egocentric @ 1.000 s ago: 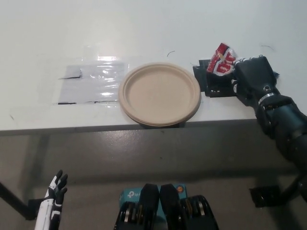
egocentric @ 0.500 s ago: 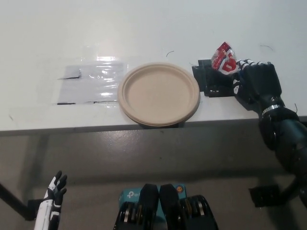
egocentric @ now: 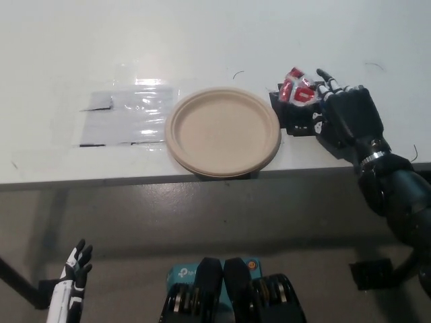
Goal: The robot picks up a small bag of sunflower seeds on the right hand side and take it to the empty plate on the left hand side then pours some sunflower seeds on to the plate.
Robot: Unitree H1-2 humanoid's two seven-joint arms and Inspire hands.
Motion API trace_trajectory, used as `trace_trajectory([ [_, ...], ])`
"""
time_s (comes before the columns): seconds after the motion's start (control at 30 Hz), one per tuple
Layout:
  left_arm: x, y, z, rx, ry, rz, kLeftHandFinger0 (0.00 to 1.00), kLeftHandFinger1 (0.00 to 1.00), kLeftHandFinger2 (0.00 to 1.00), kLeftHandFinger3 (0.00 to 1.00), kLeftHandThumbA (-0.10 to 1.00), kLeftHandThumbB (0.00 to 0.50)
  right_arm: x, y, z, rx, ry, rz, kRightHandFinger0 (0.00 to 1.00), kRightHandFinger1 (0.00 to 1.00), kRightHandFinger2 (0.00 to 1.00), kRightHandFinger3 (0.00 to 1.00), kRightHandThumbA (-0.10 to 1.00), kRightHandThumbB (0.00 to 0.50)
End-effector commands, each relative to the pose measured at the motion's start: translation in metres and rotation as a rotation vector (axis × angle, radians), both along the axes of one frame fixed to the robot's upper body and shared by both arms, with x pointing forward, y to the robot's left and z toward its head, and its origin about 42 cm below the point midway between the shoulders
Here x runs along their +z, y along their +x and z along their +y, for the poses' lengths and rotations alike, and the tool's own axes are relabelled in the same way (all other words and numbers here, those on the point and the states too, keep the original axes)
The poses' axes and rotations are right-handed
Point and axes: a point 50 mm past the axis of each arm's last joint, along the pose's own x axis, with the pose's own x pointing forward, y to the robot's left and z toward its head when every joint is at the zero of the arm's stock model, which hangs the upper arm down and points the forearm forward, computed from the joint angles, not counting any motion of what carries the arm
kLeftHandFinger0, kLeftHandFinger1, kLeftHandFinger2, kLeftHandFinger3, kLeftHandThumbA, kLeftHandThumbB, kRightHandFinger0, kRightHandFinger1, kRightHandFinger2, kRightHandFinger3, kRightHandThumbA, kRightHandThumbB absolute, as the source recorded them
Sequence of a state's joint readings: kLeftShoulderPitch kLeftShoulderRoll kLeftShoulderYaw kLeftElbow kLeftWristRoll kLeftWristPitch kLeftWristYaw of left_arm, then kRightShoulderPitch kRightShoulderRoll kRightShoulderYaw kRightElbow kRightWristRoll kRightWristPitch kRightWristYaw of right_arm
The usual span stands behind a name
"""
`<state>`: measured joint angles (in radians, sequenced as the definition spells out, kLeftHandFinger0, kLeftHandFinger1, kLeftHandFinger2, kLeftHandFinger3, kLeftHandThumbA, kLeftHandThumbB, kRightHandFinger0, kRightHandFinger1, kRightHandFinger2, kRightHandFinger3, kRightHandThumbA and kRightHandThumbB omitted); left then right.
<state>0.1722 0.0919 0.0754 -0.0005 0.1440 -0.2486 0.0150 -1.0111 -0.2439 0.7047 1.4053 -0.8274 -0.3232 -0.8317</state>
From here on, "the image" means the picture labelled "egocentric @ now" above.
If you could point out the black table leg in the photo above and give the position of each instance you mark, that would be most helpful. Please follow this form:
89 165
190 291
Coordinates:
405 267
17 281

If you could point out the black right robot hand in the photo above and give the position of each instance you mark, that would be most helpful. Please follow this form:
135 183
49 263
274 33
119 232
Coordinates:
353 117

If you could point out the black floor foot plate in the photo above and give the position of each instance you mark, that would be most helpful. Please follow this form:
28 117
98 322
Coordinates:
370 274
47 292

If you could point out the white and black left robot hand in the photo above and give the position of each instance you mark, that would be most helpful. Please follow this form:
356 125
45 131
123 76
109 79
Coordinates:
67 289

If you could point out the red blue sunflower seed bag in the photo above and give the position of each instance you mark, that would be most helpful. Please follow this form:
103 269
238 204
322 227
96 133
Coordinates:
299 94

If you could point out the teal tp-link box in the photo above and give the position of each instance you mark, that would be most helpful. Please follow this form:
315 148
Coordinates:
182 274

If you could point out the clear plastic sheet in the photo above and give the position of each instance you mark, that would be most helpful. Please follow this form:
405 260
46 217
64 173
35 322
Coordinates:
134 117

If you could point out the beige paper plate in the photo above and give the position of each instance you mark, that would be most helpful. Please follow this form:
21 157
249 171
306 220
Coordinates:
219 131

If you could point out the black tape patch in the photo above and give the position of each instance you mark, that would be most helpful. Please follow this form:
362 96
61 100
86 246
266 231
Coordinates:
296 117

